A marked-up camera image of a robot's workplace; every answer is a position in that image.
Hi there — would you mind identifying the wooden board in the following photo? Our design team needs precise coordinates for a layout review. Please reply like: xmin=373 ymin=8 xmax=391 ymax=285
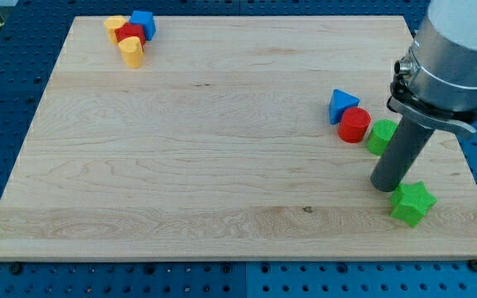
xmin=0 ymin=16 xmax=477 ymax=262

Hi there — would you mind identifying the green star block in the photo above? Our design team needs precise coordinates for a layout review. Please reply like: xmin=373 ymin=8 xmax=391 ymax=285
xmin=390 ymin=181 xmax=437 ymax=228

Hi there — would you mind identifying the blue triangle block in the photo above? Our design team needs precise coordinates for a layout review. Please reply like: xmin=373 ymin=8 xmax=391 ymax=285
xmin=328 ymin=89 xmax=360 ymax=125

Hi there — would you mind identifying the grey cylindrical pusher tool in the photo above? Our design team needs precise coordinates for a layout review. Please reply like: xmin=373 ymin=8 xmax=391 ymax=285
xmin=370 ymin=117 xmax=435 ymax=192

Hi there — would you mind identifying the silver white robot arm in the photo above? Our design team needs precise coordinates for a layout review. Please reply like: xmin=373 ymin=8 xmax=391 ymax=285
xmin=388 ymin=0 xmax=477 ymax=138

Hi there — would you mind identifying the red cylinder block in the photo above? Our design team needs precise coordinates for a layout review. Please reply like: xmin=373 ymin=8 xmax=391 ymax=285
xmin=338 ymin=107 xmax=371 ymax=143

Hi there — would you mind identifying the yellow heart block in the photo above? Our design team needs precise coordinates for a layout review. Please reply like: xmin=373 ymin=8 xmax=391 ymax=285
xmin=118 ymin=36 xmax=144 ymax=68

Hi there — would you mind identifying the blue cube block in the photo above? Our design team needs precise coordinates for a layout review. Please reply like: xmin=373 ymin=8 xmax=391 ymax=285
xmin=129 ymin=10 xmax=157 ymax=41

